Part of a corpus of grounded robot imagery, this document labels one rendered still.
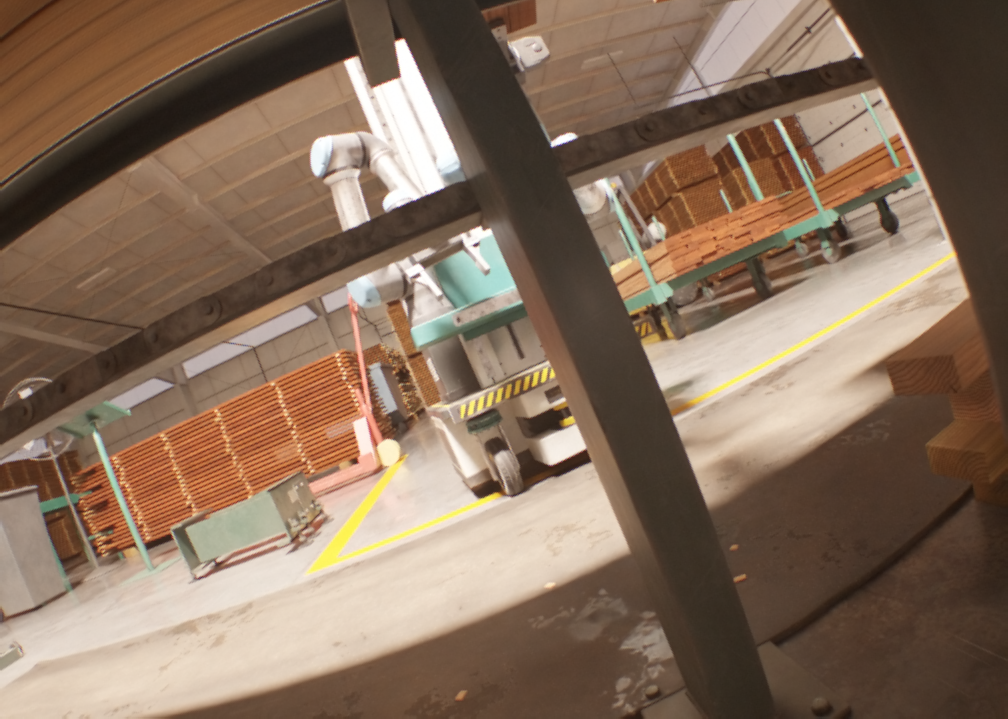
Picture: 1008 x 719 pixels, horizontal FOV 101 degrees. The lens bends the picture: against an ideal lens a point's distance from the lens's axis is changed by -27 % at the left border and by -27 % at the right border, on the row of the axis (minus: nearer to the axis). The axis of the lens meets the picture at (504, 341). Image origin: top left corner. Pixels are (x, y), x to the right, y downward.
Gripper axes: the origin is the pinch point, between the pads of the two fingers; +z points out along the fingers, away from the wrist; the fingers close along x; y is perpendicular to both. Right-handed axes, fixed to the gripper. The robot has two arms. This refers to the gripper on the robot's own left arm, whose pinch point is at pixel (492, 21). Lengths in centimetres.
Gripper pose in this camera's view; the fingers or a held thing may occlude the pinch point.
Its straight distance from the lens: 93.0
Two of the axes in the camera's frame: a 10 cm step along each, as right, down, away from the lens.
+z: -0.7, 0.0, -10.0
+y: -9.1, 4.0, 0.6
